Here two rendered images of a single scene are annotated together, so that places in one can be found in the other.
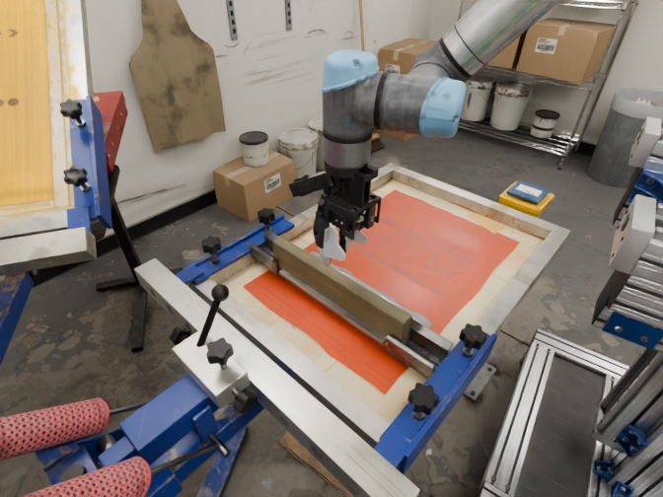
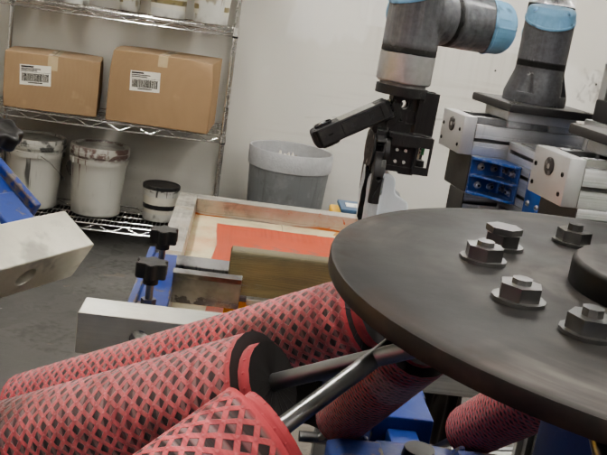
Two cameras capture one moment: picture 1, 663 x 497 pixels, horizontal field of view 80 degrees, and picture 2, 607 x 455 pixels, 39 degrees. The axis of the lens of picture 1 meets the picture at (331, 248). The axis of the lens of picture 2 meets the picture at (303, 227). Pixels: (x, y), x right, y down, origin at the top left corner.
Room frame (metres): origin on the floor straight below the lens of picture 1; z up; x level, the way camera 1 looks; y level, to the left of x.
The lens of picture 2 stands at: (-0.14, 0.93, 1.41)
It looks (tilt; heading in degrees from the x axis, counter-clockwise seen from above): 14 degrees down; 312
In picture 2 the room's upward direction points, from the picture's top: 9 degrees clockwise
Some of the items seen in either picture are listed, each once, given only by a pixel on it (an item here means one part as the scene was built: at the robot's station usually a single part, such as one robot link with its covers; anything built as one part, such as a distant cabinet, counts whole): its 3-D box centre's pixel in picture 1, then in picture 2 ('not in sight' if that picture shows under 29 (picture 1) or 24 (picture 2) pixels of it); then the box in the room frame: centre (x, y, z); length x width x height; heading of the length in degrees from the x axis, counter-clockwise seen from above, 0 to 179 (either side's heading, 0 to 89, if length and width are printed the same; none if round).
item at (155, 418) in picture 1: (185, 404); (386, 400); (0.33, 0.23, 1.02); 0.17 x 0.06 x 0.05; 137
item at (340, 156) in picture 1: (347, 147); (404, 70); (0.57, -0.03, 1.34); 0.08 x 0.08 x 0.05
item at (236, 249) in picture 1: (245, 253); (153, 301); (0.76, 0.22, 0.98); 0.30 x 0.05 x 0.07; 137
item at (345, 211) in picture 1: (347, 194); (399, 129); (0.57, -0.03, 1.26); 0.09 x 0.08 x 0.12; 48
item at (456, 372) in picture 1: (441, 390); not in sight; (0.38, -0.19, 0.98); 0.30 x 0.05 x 0.07; 137
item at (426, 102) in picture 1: (421, 102); (467, 23); (0.55, -0.13, 1.41); 0.11 x 0.11 x 0.08; 71
